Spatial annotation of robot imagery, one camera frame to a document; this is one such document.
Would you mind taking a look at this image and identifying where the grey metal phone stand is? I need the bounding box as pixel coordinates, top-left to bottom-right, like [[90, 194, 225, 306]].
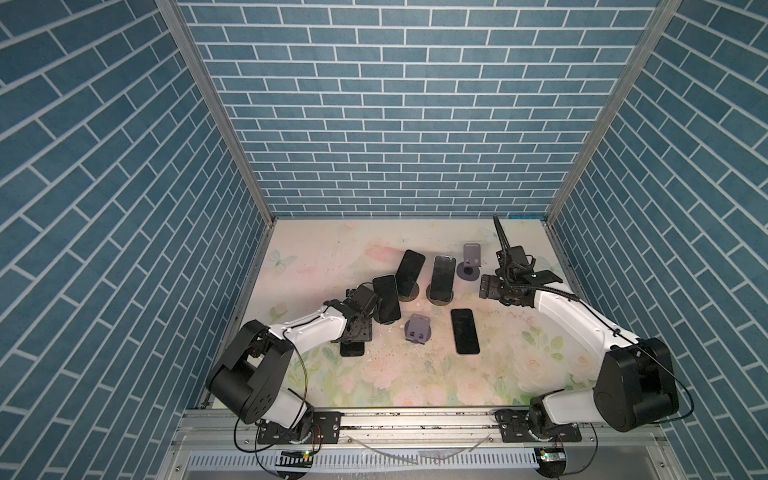
[[456, 243, 482, 282]]

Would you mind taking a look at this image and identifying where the black phone stand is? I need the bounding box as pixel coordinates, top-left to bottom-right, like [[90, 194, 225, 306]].
[[340, 341, 365, 358], [372, 275, 401, 325]]

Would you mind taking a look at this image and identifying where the black phone front stand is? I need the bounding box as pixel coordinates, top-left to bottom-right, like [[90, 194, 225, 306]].
[[340, 341, 365, 358]]

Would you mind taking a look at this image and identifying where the black phone pink case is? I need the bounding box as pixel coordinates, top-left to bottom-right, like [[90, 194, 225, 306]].
[[451, 309, 480, 355]]

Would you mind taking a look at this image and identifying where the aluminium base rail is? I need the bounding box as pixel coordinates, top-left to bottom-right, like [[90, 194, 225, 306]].
[[158, 407, 684, 479]]

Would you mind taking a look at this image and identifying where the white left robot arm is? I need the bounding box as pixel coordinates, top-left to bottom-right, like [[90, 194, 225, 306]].
[[205, 282, 381, 442]]

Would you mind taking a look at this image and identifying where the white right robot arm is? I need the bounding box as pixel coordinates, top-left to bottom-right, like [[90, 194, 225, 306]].
[[479, 246, 680, 439]]

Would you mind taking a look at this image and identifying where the aluminium corner post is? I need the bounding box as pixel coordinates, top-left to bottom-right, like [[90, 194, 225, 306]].
[[544, 0, 682, 229], [156, 0, 275, 227]]

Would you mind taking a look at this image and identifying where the aluminium corner post right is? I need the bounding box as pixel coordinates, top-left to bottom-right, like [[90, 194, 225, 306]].
[[544, 0, 682, 229]]

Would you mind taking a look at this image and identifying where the black phone back middle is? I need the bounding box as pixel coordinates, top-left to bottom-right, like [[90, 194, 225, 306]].
[[395, 249, 426, 302]]

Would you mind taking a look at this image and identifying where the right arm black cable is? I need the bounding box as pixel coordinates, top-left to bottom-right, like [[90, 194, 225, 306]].
[[491, 214, 696, 424]]

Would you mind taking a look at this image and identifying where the aluminium corner post left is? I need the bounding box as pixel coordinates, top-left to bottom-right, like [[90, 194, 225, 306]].
[[156, 0, 275, 227]]

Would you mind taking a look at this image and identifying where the grey phone stand front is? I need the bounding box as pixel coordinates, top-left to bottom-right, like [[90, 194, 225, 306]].
[[404, 314, 432, 345]]

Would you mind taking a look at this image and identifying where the black phone back right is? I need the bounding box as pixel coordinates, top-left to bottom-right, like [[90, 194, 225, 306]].
[[427, 255, 456, 306]]

